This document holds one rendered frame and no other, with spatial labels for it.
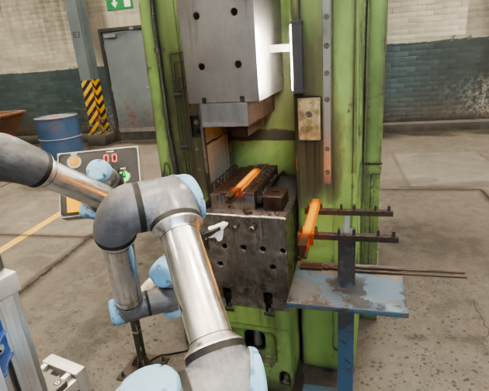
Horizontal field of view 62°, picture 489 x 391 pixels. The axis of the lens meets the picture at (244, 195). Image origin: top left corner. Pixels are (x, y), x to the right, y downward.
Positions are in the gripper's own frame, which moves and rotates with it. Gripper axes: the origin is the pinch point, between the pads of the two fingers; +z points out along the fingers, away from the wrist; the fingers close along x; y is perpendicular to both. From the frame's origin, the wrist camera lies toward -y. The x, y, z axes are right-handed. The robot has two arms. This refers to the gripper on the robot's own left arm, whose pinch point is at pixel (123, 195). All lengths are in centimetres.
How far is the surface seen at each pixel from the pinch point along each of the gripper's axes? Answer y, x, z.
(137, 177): 8.3, -5.7, 5.3
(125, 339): -67, 24, 90
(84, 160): 18.2, 15.7, 5.2
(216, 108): 28, -41, -13
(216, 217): -12.8, -37.0, 5.0
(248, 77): 34, -55, -24
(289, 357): -78, -63, 30
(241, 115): 23, -51, -15
